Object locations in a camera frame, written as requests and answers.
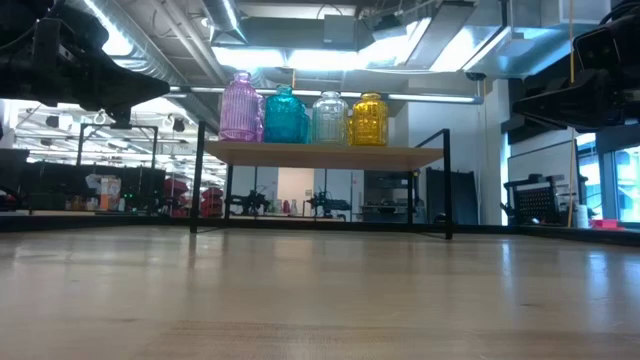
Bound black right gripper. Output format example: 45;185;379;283
512;14;640;133

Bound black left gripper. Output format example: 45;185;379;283
0;4;171;130

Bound pink ribbed glass vase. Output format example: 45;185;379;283
218;70;265;144

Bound blue rippled glass vase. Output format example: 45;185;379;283
263;83;310;145

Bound clear glass vase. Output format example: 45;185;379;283
311;90;350;146

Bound black rack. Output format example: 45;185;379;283
501;173;565;227

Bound orange white box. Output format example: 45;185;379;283
97;174;123;211

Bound black office desk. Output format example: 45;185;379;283
0;148;166;214

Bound black panel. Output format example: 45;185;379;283
424;167;479;226

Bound ceiling light panel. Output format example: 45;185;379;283
214;47;361;72

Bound dark shelving unit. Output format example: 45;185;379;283
362;169;417;224

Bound grey ceiling box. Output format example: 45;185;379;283
323;13;359;46

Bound silver spiral ceiling duct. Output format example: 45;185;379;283
64;0;224;132

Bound white ceiling duct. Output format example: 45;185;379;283
404;0;614;81

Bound wooden shelf with black frame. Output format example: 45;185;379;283
188;119;454;240

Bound black metal table frame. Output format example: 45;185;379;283
0;209;640;247

